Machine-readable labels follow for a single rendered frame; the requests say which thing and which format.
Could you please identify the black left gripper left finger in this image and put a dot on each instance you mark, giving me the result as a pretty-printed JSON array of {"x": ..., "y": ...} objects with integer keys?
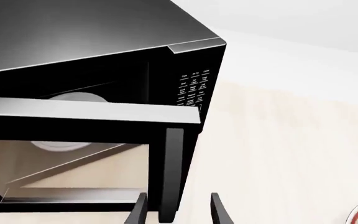
[{"x": 139, "y": 211}]

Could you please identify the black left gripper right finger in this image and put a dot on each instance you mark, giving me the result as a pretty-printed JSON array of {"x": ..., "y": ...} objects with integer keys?
[{"x": 218, "y": 211}]

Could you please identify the black microwave door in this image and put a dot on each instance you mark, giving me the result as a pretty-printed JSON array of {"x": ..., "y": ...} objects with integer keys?
[{"x": 73, "y": 130}]

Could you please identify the black microwave oven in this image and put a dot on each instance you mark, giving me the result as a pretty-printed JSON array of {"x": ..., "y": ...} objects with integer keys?
[{"x": 110, "y": 58}]

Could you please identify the white round turntable plate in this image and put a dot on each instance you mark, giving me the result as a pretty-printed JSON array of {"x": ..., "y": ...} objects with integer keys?
[{"x": 79, "y": 97}]

